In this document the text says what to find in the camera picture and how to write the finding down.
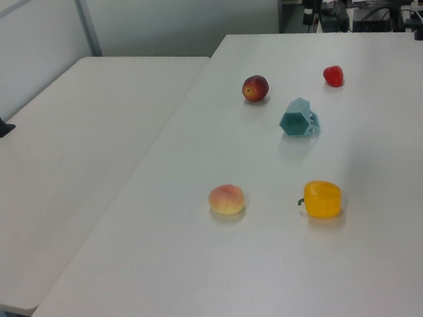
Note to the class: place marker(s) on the teal hexagonal mug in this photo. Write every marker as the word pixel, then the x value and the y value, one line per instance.
pixel 294 123

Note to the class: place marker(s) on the pale pink peach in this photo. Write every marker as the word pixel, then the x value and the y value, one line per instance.
pixel 226 199

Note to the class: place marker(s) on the red apple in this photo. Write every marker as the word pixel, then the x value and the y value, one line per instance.
pixel 255 88

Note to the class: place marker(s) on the yellow bell pepper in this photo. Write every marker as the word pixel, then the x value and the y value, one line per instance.
pixel 323 200

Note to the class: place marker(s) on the white side table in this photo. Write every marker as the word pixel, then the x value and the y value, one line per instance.
pixel 67 160

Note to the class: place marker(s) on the red strawberry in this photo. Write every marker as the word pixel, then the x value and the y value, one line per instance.
pixel 333 76

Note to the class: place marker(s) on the black electronics box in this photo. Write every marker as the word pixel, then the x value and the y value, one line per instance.
pixel 373 20

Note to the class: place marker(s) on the grey partition post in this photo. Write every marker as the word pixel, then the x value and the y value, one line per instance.
pixel 88 24

